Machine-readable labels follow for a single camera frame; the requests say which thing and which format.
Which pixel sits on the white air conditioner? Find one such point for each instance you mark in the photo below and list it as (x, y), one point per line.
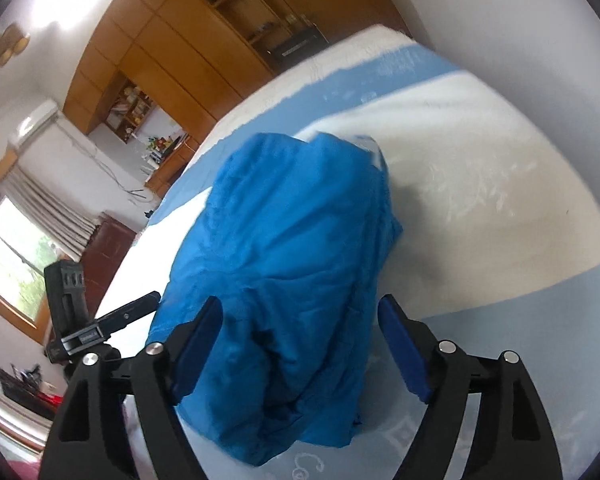
(32, 122)

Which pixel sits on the blue down jacket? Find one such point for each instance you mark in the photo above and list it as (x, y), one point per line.
(280, 270)

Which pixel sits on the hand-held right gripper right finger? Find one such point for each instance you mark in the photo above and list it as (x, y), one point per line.
(402, 350)

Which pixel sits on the wooden wardrobe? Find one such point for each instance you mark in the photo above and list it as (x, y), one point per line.
(190, 35)

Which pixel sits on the dark wooden cabinet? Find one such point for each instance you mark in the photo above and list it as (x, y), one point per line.
(107, 255)

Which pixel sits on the bed with blue-white sheet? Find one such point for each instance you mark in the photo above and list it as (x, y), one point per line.
(480, 200)

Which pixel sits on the black television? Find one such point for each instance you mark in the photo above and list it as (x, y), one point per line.
(297, 45)

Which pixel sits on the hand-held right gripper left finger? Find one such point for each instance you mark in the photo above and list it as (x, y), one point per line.
(200, 350)

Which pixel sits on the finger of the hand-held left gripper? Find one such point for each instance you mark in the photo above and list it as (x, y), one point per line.
(130, 310)

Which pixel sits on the grey striped curtain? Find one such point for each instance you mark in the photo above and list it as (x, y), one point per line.
(50, 210)

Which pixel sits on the wooden bookshelf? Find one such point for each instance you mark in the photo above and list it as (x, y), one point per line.
(130, 107)

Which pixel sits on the window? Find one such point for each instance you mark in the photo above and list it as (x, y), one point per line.
(10, 265)

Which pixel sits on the wooden desk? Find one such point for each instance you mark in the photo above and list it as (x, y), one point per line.
(172, 165)

